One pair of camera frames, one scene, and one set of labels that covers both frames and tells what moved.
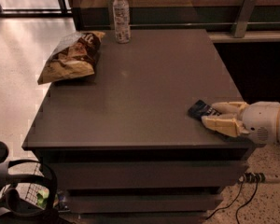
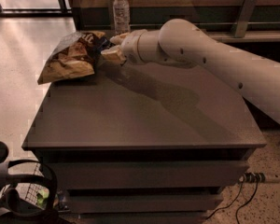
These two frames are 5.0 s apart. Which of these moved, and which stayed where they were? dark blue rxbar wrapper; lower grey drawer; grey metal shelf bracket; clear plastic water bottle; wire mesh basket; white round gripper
Moved: white round gripper; dark blue rxbar wrapper
Stayed: grey metal shelf bracket; wire mesh basket; clear plastic water bottle; lower grey drawer
